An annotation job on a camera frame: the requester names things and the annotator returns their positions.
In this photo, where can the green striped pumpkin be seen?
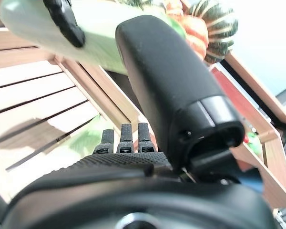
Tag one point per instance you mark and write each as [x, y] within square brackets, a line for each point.
[133, 3]
[220, 33]

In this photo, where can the light green round vegetable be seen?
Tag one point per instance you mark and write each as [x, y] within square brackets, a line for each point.
[253, 143]

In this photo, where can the wooden carrot crate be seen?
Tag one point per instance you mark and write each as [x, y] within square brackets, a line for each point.
[276, 167]

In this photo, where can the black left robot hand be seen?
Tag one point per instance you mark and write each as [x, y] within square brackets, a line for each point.
[64, 23]

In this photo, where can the oblong orange ribbed pumpkin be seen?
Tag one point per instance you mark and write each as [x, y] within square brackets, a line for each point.
[193, 26]

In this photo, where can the large wooden display shelf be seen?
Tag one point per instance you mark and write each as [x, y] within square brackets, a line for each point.
[264, 95]

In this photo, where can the wooden cabbage crate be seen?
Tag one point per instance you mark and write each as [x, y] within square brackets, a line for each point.
[26, 95]

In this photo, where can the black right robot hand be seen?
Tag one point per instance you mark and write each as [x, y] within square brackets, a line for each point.
[169, 71]

